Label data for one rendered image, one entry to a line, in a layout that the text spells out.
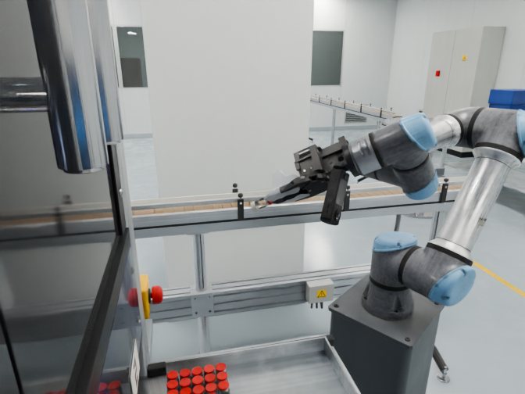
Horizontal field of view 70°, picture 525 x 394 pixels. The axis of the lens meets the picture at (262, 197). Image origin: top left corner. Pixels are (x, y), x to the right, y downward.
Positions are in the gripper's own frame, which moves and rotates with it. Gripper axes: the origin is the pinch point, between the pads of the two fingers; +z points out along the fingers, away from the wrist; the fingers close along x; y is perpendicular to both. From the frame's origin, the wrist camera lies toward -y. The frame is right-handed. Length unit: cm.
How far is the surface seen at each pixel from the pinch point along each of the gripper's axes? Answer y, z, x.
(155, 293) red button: -14.2, 27.4, 10.1
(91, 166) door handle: -22, -20, 63
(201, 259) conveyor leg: 10, 61, -55
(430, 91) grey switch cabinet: 352, -96, -617
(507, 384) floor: -67, -30, -163
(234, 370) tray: -32.5, 16.0, 1.4
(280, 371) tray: -34.5, 8.0, -2.9
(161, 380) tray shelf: -31.3, 28.0, 9.9
